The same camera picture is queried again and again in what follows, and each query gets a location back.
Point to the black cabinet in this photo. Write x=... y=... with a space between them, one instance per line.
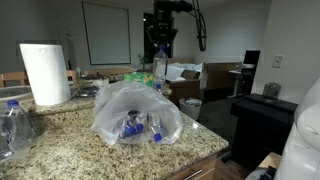
x=263 y=126

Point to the wooden chair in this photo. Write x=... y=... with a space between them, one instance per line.
x=13 y=76

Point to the white paper towel roll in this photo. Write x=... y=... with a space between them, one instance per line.
x=46 y=70

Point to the white projector screen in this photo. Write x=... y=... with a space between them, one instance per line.
x=108 y=35

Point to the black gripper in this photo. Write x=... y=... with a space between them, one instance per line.
x=163 y=10

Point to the blue-cap water bottle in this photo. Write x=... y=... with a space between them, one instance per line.
x=133 y=125
x=158 y=88
x=155 y=126

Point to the wooden drawer front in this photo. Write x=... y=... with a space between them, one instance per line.
x=202 y=170

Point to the white wall outlet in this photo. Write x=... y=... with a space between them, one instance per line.
x=277 y=62

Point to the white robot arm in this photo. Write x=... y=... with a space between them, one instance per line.
x=292 y=55

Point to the grey trash bin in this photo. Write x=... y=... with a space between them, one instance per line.
x=190 y=107

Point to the clear plastic bag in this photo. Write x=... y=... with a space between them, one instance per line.
x=113 y=102

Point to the green tissue box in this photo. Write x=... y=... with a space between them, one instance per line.
x=140 y=77

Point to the shrink-wrapped water bottle pack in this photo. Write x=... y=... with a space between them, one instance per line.
x=16 y=129

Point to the blue-label water bottle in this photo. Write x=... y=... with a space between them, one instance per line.
x=159 y=65

